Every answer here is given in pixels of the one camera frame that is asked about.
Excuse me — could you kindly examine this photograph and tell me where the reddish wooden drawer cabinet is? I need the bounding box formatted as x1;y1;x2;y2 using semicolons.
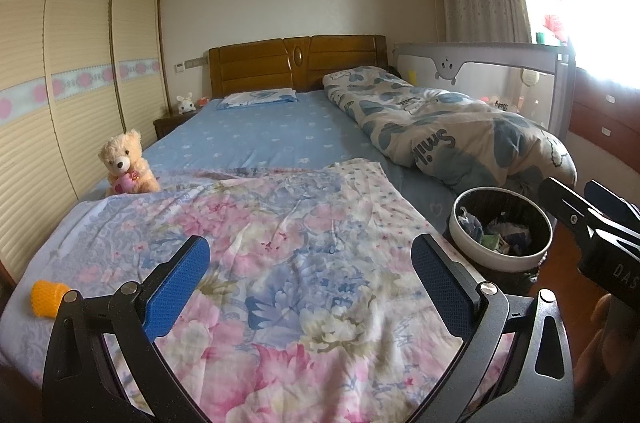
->
570;66;640;174

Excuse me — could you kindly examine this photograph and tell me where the blue and white pillow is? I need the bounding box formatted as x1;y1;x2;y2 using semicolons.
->
217;88;299;109

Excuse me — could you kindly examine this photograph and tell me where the white printed wrapper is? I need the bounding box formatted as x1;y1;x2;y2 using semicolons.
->
457;207;485;236

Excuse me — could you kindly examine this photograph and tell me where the grey bed guard rail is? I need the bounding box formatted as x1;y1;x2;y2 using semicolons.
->
390;42;578;149

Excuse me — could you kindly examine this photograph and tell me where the dark wooden nightstand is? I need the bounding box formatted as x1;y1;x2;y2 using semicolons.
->
152;110;198;140

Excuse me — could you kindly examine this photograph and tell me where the pink floral blanket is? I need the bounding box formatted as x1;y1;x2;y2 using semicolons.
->
0;157;516;423

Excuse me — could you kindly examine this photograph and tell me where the wooden headboard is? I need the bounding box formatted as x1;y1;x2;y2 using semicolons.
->
208;34;388;98

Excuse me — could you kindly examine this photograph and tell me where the blue patterned quilt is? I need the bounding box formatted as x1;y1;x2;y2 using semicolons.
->
321;66;577;191

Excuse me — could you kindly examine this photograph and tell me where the beige teddy bear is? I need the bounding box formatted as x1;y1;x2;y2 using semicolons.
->
97;129;162;197

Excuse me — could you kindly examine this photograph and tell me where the person's right hand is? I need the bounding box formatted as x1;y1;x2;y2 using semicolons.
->
572;293;618;386

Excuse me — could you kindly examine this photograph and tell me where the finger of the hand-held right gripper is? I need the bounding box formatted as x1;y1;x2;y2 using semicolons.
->
584;180;640;234
539;177;608;249

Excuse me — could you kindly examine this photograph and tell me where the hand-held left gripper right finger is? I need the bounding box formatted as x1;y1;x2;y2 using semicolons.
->
405;233;573;423

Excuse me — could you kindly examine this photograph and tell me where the dark colourful snack wrapper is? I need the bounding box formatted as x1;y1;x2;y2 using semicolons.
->
502;228;533;254

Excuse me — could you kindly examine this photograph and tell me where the orange foam fruit net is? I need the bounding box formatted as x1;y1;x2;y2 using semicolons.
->
31;280;76;318

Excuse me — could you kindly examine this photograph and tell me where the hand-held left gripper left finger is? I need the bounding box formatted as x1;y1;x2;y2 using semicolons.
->
41;234;221;423

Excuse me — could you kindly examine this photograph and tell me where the blue dotted bed sheet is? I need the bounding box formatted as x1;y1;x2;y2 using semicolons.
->
80;90;466;234

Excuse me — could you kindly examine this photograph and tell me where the white and black trash bin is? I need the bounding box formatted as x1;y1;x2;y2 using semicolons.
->
448;186;553;299

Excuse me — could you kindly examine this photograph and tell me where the beige sliding door wardrobe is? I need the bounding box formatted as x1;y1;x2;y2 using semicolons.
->
0;0;168;289

